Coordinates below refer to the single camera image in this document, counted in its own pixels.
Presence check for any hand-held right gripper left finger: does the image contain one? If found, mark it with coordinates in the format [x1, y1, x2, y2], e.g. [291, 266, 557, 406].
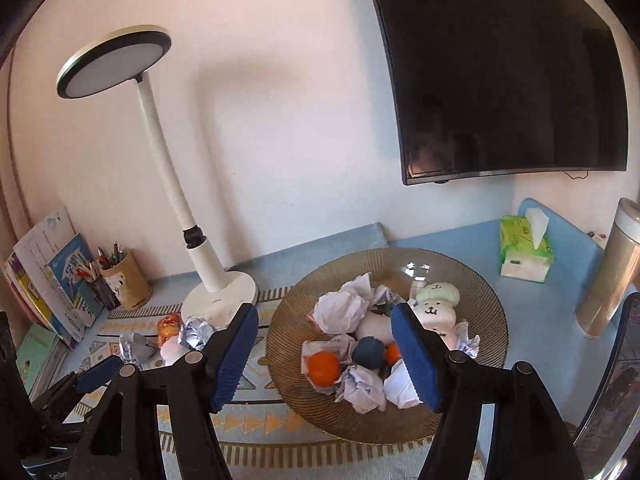
[65, 302, 261, 480]

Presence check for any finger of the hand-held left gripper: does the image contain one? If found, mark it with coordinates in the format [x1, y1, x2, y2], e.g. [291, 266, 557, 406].
[30, 356, 124, 411]

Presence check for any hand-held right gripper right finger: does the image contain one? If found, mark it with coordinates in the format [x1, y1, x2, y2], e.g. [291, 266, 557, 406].
[390, 302, 586, 480]

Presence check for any white plush toy blue hat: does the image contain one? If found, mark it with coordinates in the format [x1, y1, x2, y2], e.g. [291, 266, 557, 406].
[352, 312, 398, 368]

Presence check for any white bear plush green hat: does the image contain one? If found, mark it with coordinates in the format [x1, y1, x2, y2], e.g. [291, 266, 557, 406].
[410, 281, 461, 351]

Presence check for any brown ribbed glass bowl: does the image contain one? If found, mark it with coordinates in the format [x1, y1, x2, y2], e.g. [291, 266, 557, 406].
[265, 247, 508, 445]

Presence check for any pile of paper balls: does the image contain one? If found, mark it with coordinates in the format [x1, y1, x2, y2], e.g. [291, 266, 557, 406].
[301, 272, 482, 415]

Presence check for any crumpled white paper ball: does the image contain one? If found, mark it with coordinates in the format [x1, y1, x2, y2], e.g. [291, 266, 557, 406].
[119, 332, 156, 366]
[179, 316, 218, 352]

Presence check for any stack of flat green books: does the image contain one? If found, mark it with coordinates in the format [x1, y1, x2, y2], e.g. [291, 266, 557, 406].
[15, 322, 71, 396]

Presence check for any orange snack packet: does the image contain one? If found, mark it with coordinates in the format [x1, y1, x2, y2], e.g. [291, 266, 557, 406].
[157, 312, 182, 348]

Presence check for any patterned woven table mat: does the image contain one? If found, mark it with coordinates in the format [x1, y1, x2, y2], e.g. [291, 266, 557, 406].
[65, 287, 488, 480]

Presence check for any black mesh pen holder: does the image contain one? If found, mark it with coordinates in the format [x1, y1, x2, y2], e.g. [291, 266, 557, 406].
[90, 275, 122, 311]

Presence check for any white desk lamp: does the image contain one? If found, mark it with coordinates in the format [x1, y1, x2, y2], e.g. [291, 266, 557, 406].
[56, 25, 258, 326]

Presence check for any bamboo pen holder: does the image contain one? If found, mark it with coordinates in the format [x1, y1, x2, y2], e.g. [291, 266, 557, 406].
[102, 252, 153, 311]

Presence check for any blue cover book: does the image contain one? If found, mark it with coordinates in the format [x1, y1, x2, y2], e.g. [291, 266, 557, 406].
[47, 232, 106, 341]

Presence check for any bunch of white red pens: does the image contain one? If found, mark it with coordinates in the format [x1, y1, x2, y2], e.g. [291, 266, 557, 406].
[74, 259, 103, 285]

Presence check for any row of upright books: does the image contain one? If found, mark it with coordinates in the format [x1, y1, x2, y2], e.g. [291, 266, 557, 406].
[2, 205, 108, 348]

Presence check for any green tissue pack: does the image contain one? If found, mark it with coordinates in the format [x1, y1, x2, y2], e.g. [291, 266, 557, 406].
[499, 207, 556, 283]

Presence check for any beige thermos bottle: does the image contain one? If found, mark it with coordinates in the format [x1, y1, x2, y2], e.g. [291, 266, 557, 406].
[575, 197, 640, 338]

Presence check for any black wall television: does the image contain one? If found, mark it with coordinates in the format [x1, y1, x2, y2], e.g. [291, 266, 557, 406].
[360, 0, 628, 186]

